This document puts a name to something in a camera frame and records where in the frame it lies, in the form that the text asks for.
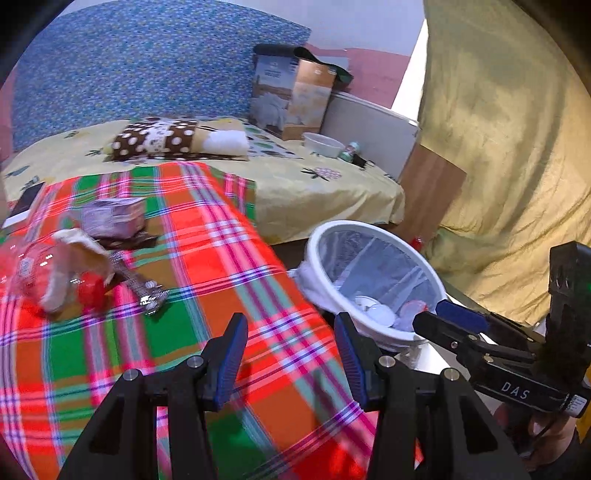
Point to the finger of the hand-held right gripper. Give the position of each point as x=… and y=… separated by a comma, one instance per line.
x=438, y=327
x=461, y=314

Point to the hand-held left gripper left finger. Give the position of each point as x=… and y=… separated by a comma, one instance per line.
x=228, y=360

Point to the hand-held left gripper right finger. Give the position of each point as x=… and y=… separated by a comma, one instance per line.
x=353, y=360

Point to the plastic pudding cup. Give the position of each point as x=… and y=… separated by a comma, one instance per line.
x=411, y=311

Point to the white trash bin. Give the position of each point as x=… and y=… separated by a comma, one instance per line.
x=378, y=258

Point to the silver foil wrapper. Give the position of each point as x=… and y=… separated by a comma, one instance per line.
x=138, y=286

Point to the brown snack wrapper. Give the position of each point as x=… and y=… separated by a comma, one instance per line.
x=143, y=240

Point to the purple carton box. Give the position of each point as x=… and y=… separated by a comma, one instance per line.
x=115, y=214

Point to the beige patterned snack bag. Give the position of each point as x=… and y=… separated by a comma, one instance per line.
x=78, y=249

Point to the person's right hand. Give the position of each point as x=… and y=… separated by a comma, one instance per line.
x=563, y=438

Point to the plaid blanket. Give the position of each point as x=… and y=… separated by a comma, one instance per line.
x=184, y=277

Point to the wooden board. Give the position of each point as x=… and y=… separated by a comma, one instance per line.
x=429, y=194

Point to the yellow bed sheet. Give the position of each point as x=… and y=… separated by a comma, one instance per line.
x=300, y=194

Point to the yellow curtain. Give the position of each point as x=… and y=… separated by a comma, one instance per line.
x=498, y=138

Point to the small green bottle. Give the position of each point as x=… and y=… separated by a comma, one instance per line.
x=349, y=152

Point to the white cabinet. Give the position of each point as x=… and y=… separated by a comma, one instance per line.
x=369, y=129

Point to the white bowl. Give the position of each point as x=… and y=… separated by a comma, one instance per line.
x=323, y=145

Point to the leaf print cloth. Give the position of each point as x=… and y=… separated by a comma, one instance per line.
x=272, y=147

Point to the brown polka dot pillow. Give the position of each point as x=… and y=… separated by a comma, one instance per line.
x=152, y=138

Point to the smartphone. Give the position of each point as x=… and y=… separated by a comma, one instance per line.
x=27, y=198

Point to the cardboard bedding package box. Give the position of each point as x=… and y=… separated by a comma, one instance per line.
x=295, y=97

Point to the blue floral headboard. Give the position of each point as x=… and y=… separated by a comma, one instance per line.
x=138, y=60

